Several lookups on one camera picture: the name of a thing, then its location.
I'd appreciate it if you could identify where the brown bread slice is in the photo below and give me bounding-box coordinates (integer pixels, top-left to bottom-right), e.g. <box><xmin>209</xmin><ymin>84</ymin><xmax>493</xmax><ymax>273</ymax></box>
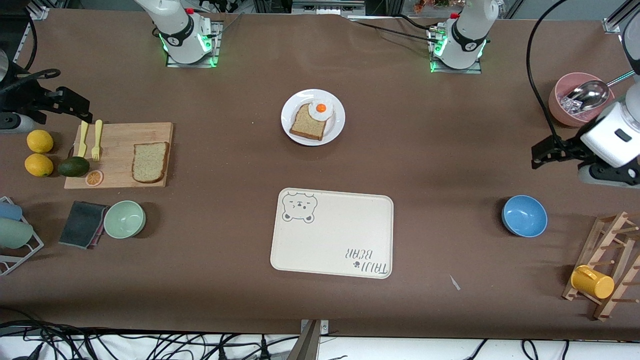
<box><xmin>131</xmin><ymin>141</ymin><xmax>171</xmax><ymax>184</ymax></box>
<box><xmin>289</xmin><ymin>102</ymin><xmax>333</xmax><ymax>141</ymax></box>

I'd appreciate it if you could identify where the yellow cup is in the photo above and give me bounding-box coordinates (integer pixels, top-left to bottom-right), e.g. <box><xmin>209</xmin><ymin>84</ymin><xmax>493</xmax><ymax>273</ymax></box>
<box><xmin>570</xmin><ymin>265</ymin><xmax>615</xmax><ymax>300</ymax></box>

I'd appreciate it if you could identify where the dark green avocado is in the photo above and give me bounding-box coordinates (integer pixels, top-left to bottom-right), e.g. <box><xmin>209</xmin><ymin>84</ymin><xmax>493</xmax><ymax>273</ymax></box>
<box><xmin>57</xmin><ymin>156</ymin><xmax>91</xmax><ymax>178</ymax></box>

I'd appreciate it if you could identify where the white wire rack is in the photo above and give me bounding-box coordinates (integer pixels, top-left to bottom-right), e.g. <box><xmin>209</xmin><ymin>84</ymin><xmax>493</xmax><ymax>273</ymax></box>
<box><xmin>0</xmin><ymin>196</ymin><xmax>45</xmax><ymax>277</ymax></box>

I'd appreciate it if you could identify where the black floor cable bundle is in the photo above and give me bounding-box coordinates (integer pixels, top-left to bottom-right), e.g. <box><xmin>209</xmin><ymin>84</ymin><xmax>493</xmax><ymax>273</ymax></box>
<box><xmin>0</xmin><ymin>320</ymin><xmax>301</xmax><ymax>360</ymax></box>

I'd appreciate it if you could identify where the pale green cup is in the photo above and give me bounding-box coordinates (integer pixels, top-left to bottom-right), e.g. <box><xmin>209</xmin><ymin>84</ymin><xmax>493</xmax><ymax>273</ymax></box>
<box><xmin>0</xmin><ymin>218</ymin><xmax>34</xmax><ymax>250</ymax></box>

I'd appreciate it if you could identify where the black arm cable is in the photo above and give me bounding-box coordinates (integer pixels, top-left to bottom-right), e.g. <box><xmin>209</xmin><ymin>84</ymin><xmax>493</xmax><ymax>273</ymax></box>
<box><xmin>526</xmin><ymin>0</ymin><xmax>573</xmax><ymax>148</ymax></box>
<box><xmin>0</xmin><ymin>20</ymin><xmax>62</xmax><ymax>93</ymax></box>

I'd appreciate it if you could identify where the pale green bowl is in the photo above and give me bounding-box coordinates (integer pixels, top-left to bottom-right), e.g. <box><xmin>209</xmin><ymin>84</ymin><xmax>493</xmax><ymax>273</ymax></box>
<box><xmin>103</xmin><ymin>200</ymin><xmax>147</xmax><ymax>239</ymax></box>

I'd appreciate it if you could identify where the wooden cup rack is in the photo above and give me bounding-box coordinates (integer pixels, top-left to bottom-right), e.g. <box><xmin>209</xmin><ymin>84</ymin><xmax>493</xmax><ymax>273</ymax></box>
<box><xmin>562</xmin><ymin>211</ymin><xmax>640</xmax><ymax>322</ymax></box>

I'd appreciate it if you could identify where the yellow plastic fork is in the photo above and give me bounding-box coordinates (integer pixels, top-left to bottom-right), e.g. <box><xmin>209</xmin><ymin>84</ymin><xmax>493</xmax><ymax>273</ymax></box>
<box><xmin>91</xmin><ymin>119</ymin><xmax>103</xmax><ymax>162</ymax></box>

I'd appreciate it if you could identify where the toy fried egg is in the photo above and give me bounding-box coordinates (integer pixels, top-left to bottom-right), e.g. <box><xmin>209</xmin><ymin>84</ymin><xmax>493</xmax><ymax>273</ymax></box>
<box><xmin>308</xmin><ymin>99</ymin><xmax>335</xmax><ymax>121</ymax></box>

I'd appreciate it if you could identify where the light blue cup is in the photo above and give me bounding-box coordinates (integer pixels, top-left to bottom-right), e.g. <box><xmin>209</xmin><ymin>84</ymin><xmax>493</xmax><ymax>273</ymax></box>
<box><xmin>0</xmin><ymin>201</ymin><xmax>23</xmax><ymax>222</ymax></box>

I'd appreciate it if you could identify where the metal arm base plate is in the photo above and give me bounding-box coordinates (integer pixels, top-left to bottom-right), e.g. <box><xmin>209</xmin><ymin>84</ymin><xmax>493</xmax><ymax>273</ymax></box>
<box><xmin>166</xmin><ymin>20</ymin><xmax>221</xmax><ymax>68</ymax></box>
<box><xmin>429</xmin><ymin>25</ymin><xmax>483</xmax><ymax>75</ymax></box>

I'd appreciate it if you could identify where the metal scoop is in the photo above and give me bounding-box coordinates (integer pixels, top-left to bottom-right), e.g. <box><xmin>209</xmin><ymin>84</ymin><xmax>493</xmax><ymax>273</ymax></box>
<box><xmin>564</xmin><ymin>70</ymin><xmax>637</xmax><ymax>113</ymax></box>

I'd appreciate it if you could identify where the cream bear print tray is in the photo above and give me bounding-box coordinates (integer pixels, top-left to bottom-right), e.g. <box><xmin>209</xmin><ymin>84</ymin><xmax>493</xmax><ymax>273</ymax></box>
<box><xmin>270</xmin><ymin>187</ymin><xmax>394</xmax><ymax>280</ymax></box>

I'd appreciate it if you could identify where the grey equipment box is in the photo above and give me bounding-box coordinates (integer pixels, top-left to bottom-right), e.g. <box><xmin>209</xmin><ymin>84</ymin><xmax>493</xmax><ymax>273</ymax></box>
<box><xmin>292</xmin><ymin>0</ymin><xmax>366</xmax><ymax>13</ymax></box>

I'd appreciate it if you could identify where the white round plate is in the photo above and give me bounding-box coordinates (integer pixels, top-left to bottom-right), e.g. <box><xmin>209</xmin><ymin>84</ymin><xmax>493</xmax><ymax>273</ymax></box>
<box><xmin>281</xmin><ymin>89</ymin><xmax>346</xmax><ymax>147</ymax></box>

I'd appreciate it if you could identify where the pink folded cloth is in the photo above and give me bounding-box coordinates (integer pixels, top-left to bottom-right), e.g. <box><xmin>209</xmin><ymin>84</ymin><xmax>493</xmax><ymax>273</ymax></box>
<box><xmin>87</xmin><ymin>205</ymin><xmax>110</xmax><ymax>249</ymax></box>

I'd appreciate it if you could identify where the black table cable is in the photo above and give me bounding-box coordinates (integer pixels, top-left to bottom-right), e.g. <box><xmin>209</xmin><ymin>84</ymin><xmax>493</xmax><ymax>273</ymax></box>
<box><xmin>350</xmin><ymin>19</ymin><xmax>437</xmax><ymax>43</ymax></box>

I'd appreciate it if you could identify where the wooden cutting board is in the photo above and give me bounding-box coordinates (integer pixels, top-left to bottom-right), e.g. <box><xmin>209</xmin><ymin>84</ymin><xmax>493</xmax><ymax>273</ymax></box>
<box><xmin>64</xmin><ymin>122</ymin><xmax>174</xmax><ymax>190</ymax></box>

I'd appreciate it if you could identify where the dark grey folded cloth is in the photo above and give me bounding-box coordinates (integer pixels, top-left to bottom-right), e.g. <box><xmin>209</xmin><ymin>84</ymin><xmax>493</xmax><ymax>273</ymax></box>
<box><xmin>58</xmin><ymin>201</ymin><xmax>110</xmax><ymax>249</ymax></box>

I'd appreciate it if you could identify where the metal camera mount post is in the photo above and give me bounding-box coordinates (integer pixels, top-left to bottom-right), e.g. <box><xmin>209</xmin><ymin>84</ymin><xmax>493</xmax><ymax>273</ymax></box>
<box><xmin>295</xmin><ymin>319</ymin><xmax>330</xmax><ymax>360</ymax></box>

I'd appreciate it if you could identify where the yellow lemon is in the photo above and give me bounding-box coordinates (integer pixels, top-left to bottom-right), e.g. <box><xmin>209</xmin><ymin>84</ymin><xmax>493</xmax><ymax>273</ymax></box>
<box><xmin>26</xmin><ymin>129</ymin><xmax>54</xmax><ymax>154</ymax></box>
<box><xmin>24</xmin><ymin>153</ymin><xmax>54</xmax><ymax>178</ymax></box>

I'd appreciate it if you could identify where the blue bowl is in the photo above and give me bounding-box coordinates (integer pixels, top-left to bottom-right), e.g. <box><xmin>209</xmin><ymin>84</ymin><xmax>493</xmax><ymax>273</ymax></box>
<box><xmin>501</xmin><ymin>195</ymin><xmax>548</xmax><ymax>238</ymax></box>

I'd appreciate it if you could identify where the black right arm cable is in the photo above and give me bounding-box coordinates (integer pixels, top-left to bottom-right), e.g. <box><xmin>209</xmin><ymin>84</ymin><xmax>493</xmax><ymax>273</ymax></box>
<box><xmin>0</xmin><ymin>20</ymin><xmax>62</xmax><ymax>93</ymax></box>

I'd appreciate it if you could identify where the aluminium frame profile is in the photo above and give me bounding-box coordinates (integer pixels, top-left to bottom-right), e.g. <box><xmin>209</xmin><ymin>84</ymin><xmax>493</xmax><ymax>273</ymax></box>
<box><xmin>602</xmin><ymin>0</ymin><xmax>640</xmax><ymax>34</ymax></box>
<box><xmin>14</xmin><ymin>0</ymin><xmax>51</xmax><ymax>63</ymax></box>

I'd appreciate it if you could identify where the pink bowl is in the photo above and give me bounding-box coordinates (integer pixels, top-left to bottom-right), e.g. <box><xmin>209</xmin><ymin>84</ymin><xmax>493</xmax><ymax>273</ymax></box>
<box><xmin>548</xmin><ymin>72</ymin><xmax>616</xmax><ymax>127</ymax></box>

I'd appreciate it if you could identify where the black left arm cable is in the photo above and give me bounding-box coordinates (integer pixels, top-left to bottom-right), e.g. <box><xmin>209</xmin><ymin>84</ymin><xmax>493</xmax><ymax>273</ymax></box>
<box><xmin>526</xmin><ymin>0</ymin><xmax>573</xmax><ymax>148</ymax></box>

